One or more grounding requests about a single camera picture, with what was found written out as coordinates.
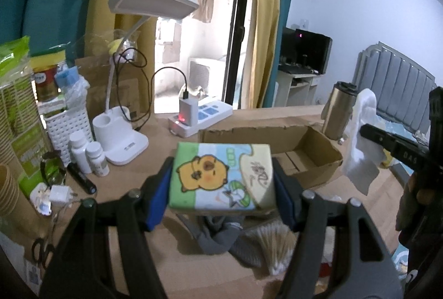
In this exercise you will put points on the white plastic basket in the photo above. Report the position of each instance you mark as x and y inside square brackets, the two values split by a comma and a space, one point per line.
[60, 126]

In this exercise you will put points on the green paper cup pack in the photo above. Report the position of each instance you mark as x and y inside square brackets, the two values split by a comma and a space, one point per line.
[23, 139]

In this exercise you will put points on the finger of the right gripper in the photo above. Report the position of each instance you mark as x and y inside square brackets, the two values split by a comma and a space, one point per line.
[410, 153]

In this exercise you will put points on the white paper towel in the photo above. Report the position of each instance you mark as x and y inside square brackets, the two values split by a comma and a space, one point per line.
[363, 157]

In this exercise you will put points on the black computer monitor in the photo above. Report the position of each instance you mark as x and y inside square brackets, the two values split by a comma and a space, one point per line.
[304, 52]

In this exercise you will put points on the white usb charger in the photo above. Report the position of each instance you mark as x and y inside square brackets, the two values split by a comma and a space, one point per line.
[188, 111]

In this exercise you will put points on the black scissors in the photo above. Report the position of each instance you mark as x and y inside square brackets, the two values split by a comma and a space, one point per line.
[42, 252]

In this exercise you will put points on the small white pill bottle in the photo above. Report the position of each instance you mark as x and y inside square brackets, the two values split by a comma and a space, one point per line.
[97, 159]

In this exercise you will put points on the yellow teal right curtain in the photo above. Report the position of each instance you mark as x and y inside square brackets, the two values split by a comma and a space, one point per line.
[268, 19]

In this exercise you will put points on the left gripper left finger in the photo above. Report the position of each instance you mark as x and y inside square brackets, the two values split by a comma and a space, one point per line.
[81, 265]

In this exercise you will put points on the yellow lid jar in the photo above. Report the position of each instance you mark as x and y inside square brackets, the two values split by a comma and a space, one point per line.
[45, 65]

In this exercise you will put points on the small white wall charger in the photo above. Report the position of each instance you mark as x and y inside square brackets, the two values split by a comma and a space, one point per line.
[61, 195]

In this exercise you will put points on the bag of cotton swabs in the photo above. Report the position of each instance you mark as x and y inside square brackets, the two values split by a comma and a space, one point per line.
[277, 243]

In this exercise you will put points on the brown cardboard box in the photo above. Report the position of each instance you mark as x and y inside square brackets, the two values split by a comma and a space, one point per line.
[302, 151]

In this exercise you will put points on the white computer desk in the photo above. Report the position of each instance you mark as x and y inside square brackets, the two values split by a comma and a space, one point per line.
[296, 89]

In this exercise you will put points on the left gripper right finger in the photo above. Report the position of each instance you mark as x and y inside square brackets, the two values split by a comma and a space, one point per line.
[362, 266]

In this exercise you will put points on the cartoon tissue pack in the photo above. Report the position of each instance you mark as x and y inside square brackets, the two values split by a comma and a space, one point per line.
[222, 178]

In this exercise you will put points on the white power strip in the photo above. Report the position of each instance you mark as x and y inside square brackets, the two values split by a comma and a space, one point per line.
[209, 113]

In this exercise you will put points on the grey bed headboard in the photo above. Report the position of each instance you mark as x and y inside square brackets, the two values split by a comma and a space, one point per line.
[401, 86]

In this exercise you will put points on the steel travel mug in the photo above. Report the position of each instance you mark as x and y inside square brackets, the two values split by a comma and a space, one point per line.
[338, 109]

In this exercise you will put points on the teal yellow left curtain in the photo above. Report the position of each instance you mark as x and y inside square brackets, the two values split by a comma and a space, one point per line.
[69, 1]

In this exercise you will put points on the grey socks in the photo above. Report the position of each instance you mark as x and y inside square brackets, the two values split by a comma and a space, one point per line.
[217, 235]

